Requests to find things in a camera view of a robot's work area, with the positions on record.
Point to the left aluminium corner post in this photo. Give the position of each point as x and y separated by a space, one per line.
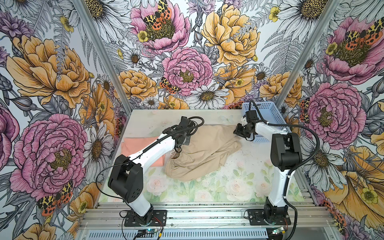
96 39

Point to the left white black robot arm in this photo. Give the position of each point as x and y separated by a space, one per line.
127 175

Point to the aluminium rail frame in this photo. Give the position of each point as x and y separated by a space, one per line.
108 216

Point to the right aluminium corner post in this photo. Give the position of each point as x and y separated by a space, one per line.
313 38

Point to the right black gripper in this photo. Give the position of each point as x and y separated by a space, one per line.
238 131

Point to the green circuit board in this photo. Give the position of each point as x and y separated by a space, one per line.
149 233

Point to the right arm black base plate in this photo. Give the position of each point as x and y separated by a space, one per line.
256 218

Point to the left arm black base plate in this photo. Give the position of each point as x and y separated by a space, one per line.
154 218

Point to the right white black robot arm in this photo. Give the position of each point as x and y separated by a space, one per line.
285 156

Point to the light blue plastic basket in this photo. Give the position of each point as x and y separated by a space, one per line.
269 112

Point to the white vented cable duct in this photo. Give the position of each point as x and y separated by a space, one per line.
181 234

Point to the beige drawstring shorts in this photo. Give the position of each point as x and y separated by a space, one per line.
208 151

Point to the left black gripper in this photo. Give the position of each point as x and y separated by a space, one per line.
188 138

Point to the aluminium corner post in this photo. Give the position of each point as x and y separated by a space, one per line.
96 39
313 38

